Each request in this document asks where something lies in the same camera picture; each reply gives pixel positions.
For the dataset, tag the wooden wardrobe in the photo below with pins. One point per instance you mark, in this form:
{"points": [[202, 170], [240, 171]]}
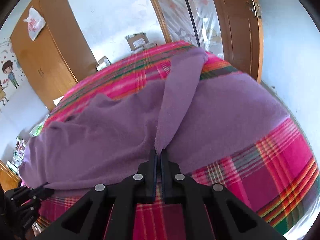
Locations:
{"points": [[59, 57]]}

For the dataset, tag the pink plaid bed cover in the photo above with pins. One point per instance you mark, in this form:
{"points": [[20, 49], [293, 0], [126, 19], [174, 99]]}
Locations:
{"points": [[277, 176]]}

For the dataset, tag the cardboard box with label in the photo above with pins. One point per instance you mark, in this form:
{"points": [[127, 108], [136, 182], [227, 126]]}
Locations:
{"points": [[137, 41]]}

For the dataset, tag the purple fleece garment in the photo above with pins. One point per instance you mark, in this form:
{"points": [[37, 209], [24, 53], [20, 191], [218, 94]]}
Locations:
{"points": [[198, 121]]}

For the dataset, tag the wooden door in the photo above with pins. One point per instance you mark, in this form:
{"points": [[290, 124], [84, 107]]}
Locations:
{"points": [[242, 36]]}

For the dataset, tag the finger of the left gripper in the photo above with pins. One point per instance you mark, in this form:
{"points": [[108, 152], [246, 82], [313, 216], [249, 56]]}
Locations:
{"points": [[41, 192]]}

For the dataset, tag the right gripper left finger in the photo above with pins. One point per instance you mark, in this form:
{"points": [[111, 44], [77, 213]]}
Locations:
{"points": [[107, 211]]}

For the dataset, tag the metal door handle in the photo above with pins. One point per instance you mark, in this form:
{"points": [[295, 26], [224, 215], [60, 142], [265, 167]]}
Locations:
{"points": [[255, 8]]}

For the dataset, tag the green tissue pack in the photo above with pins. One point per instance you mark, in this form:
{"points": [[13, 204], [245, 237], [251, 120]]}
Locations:
{"points": [[36, 130]]}

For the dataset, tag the cartoon couple wall sticker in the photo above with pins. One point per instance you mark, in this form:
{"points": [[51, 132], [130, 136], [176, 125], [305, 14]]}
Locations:
{"points": [[8, 70]]}

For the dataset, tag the curtain with cartoon prints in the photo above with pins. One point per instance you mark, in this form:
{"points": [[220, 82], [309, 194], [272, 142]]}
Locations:
{"points": [[195, 22]]}

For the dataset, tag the white plastic bag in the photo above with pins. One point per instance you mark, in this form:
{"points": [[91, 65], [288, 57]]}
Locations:
{"points": [[35, 23]]}

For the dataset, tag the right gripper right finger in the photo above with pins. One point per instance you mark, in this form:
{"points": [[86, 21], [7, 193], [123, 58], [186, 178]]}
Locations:
{"points": [[211, 212]]}

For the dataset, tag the white small box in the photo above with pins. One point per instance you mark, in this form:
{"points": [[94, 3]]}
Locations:
{"points": [[103, 63]]}

